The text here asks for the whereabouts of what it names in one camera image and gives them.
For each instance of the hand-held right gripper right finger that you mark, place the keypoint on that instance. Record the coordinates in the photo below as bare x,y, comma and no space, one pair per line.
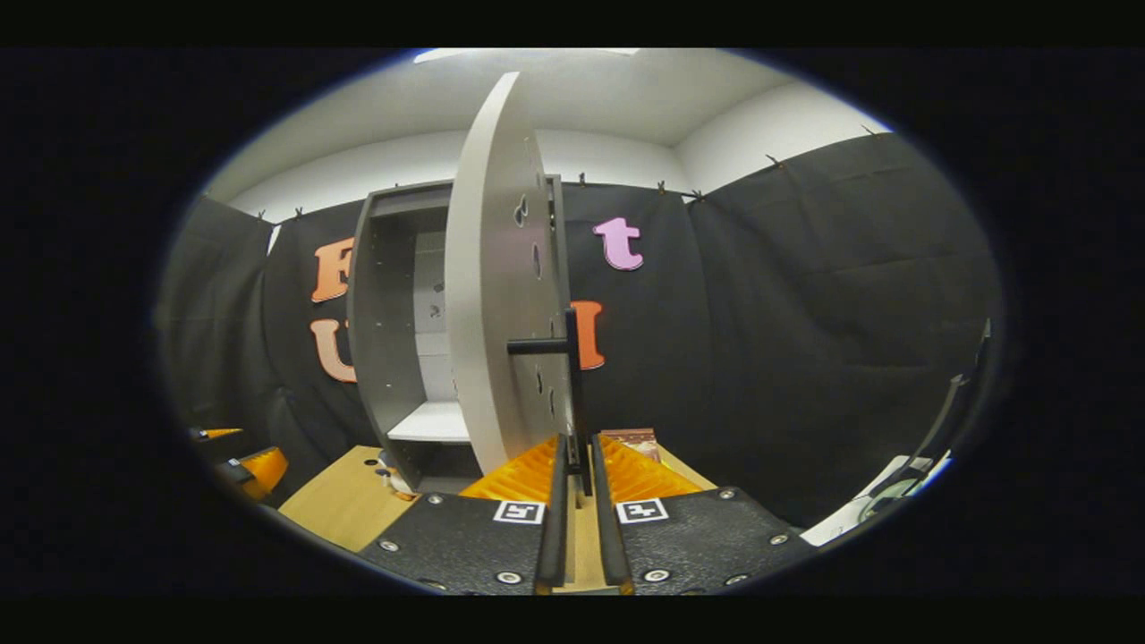
608,537

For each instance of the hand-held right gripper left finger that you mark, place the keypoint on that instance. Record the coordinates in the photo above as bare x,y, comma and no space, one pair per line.
555,537

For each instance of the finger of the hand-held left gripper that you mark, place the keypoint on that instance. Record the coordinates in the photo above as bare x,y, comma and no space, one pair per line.
264,470
215,434

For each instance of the grey cabinet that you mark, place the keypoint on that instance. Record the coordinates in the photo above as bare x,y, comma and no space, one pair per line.
376,358

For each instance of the beige cabinet door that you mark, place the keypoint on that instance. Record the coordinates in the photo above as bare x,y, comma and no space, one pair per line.
487,313

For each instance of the white cabinet shelf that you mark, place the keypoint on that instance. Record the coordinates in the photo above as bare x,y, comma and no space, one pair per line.
434,422

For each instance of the brown cover book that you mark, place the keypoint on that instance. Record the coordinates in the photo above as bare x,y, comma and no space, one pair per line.
640,440

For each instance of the penguin plush toy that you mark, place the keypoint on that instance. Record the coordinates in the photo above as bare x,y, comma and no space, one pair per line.
396,478

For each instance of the black backdrop cloth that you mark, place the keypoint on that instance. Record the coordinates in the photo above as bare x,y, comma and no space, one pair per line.
805,313

